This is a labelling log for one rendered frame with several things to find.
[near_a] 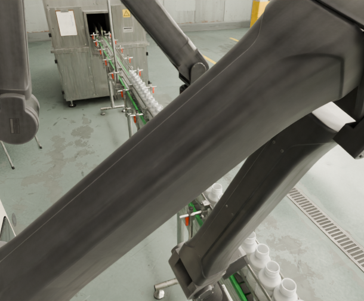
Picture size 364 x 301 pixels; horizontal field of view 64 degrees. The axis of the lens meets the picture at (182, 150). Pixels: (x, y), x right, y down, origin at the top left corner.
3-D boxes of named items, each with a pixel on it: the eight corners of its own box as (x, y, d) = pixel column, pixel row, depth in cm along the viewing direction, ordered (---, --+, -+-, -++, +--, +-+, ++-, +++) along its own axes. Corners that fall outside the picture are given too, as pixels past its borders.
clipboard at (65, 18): (77, 35, 401) (73, 9, 384) (60, 36, 394) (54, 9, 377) (77, 34, 404) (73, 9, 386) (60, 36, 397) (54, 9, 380)
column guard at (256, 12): (265, 44, 831) (271, 1, 772) (253, 45, 819) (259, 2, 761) (258, 41, 862) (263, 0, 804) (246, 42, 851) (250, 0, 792)
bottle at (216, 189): (218, 227, 110) (221, 193, 102) (203, 221, 113) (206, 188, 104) (224, 217, 115) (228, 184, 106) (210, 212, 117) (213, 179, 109)
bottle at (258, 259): (264, 277, 92) (273, 242, 84) (265, 294, 87) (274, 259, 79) (244, 274, 93) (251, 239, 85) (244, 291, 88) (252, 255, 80)
